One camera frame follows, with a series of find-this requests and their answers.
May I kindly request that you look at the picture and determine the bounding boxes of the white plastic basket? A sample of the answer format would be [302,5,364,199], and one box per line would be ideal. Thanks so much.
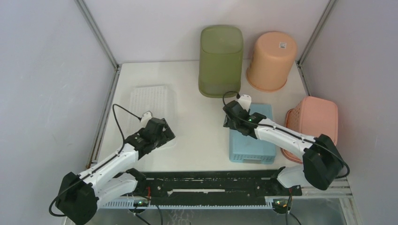
[128,85,177,135]

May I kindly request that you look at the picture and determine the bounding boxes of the blue perforated basket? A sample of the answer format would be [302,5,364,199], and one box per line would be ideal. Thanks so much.
[229,103,277,165]

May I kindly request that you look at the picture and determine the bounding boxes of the green plastic waste bin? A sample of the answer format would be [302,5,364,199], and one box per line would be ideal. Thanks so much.
[198,25,244,98]

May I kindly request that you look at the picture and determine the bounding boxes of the orange plastic bucket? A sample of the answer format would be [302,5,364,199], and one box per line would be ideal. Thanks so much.
[246,31,298,92]

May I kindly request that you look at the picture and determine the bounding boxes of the pink perforated basket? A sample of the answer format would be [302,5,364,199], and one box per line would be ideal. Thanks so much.
[281,96,339,165]

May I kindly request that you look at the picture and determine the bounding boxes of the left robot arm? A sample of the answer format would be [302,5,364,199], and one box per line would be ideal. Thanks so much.
[54,115,175,225]

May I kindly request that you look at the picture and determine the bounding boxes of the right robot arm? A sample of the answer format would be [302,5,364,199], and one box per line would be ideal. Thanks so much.
[223,100,347,195]

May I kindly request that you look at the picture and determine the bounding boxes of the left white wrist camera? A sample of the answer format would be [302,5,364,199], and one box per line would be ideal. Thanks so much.
[140,111,153,126]

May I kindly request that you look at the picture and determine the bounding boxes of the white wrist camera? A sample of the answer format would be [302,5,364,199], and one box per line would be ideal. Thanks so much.
[140,111,153,126]
[236,93,252,113]

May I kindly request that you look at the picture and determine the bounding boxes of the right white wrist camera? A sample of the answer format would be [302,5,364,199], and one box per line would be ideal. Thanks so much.
[236,93,252,113]

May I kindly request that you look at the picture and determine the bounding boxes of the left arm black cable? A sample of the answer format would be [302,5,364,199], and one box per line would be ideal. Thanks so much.
[48,104,144,218]

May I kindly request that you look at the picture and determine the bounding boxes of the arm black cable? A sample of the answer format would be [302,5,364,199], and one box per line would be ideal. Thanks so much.
[222,90,351,180]
[48,104,144,218]

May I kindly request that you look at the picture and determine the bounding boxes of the black mounting base rail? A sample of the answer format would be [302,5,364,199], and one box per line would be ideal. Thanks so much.
[133,170,303,204]

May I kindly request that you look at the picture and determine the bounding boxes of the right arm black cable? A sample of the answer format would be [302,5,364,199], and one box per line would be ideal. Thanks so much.
[222,90,351,180]

